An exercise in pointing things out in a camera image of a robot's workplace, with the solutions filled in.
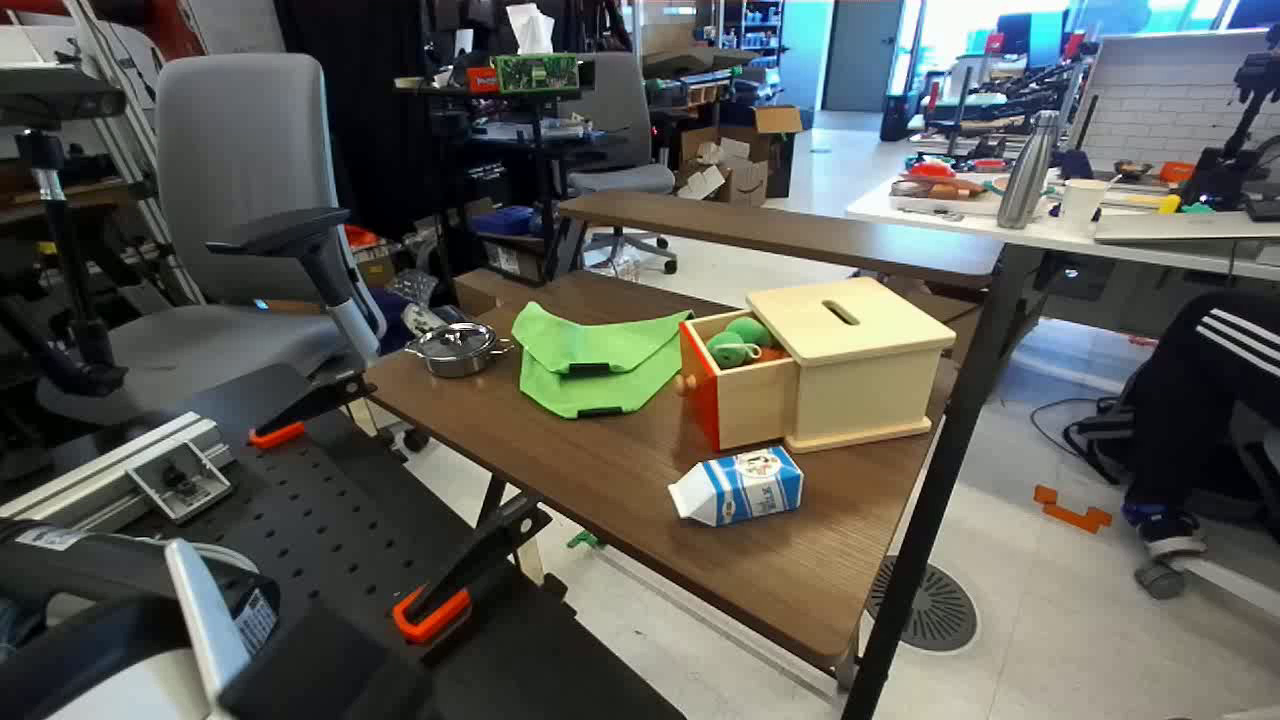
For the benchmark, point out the white black robot base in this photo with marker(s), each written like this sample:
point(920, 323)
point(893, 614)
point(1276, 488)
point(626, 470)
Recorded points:
point(134, 625)

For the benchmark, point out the green toy in drawer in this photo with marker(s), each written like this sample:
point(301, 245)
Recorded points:
point(738, 343)

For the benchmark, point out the green cloth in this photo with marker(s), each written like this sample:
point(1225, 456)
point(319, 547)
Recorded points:
point(595, 358)

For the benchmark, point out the blue white milk carton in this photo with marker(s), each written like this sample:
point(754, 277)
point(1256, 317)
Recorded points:
point(740, 487)

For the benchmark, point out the small metal pot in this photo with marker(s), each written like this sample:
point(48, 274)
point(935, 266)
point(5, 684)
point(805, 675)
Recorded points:
point(456, 349)

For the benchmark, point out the cardboard boxes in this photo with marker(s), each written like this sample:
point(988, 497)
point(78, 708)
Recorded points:
point(729, 160)

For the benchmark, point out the light wooden box with slot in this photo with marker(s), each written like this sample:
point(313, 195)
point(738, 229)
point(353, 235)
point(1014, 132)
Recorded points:
point(863, 364)

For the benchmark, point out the grey swivel chair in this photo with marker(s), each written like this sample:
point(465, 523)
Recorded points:
point(619, 132)

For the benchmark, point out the large black orange clamp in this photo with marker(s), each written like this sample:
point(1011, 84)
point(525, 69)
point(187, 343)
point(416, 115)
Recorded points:
point(465, 564)

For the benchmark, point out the green circuit board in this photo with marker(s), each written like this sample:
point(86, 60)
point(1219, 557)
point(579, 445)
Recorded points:
point(534, 74)

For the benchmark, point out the black table leg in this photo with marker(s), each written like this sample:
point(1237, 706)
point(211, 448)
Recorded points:
point(935, 495)

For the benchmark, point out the small black orange clamp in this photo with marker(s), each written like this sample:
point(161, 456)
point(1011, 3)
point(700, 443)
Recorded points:
point(305, 409)

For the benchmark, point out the black perforated mounting board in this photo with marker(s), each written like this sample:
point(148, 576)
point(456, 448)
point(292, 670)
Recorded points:
point(345, 533)

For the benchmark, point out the round floor drain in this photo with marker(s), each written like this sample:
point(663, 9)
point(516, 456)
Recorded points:
point(940, 608)

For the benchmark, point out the stainless steel bottle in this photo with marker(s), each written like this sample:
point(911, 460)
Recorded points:
point(1024, 170)

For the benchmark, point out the grey office chair with armrest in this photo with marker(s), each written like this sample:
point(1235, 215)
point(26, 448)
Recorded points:
point(241, 175)

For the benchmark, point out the white cup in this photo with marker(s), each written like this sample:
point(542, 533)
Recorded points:
point(1083, 201)

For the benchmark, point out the blue sneaker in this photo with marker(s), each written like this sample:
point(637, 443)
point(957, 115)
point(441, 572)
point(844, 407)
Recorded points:
point(1171, 529)

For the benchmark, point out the person leg in black trousers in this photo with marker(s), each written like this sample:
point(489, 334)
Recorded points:
point(1207, 387)

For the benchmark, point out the white pegboard panel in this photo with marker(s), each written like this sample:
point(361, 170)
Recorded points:
point(1163, 99)

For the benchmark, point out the aluminium rail profile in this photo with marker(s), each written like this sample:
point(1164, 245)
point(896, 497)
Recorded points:
point(105, 466)

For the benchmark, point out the black camera tripod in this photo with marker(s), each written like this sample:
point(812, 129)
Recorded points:
point(63, 266)

